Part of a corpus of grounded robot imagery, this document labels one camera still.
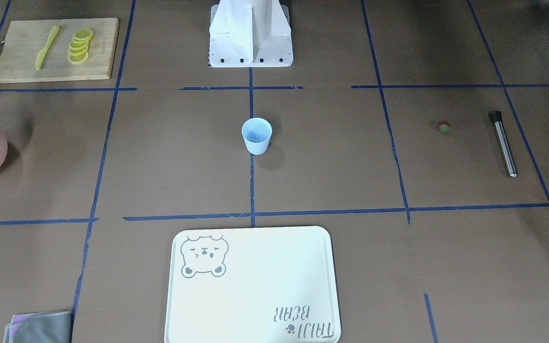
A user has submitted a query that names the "grey folded cloth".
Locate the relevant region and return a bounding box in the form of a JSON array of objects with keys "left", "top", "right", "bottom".
[{"left": 2, "top": 311, "right": 71, "bottom": 343}]

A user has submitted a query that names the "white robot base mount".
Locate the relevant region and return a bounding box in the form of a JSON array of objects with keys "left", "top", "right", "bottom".
[{"left": 208, "top": 0, "right": 294, "bottom": 68}]

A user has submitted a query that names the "lemon slice front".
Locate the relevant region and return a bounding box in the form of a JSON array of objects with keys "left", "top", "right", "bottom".
[{"left": 67, "top": 51, "right": 90, "bottom": 65}]

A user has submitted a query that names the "steel muddler black tip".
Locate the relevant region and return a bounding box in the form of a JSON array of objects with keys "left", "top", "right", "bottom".
[{"left": 488, "top": 111, "right": 518, "bottom": 178}]

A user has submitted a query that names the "lemon slice back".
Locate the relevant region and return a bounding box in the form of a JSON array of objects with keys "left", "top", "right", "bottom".
[{"left": 72, "top": 29, "right": 94, "bottom": 39}]

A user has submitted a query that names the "white bear serving tray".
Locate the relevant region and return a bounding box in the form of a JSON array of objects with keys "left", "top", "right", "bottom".
[{"left": 163, "top": 226, "right": 342, "bottom": 343}]

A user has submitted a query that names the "bamboo cutting board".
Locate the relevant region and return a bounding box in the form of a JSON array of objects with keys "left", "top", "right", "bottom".
[{"left": 0, "top": 18, "right": 119, "bottom": 84}]

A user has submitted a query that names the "red toy strawberry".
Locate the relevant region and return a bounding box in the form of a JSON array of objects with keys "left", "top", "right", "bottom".
[{"left": 437, "top": 121, "right": 451, "bottom": 133}]

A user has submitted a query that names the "lemon slice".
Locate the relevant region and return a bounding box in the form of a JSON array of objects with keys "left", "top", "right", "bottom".
[
  {"left": 72, "top": 29, "right": 94, "bottom": 39},
  {"left": 70, "top": 38, "right": 90, "bottom": 46},
  {"left": 67, "top": 45, "right": 89, "bottom": 56},
  {"left": 68, "top": 40, "right": 90, "bottom": 51},
  {"left": 67, "top": 51, "right": 90, "bottom": 65}
]

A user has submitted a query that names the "light blue plastic cup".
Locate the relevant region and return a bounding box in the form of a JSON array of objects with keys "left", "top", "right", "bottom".
[{"left": 241, "top": 118, "right": 273, "bottom": 155}]

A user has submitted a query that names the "yellow plastic knife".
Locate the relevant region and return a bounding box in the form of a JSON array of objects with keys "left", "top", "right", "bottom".
[{"left": 35, "top": 25, "right": 60, "bottom": 70}]

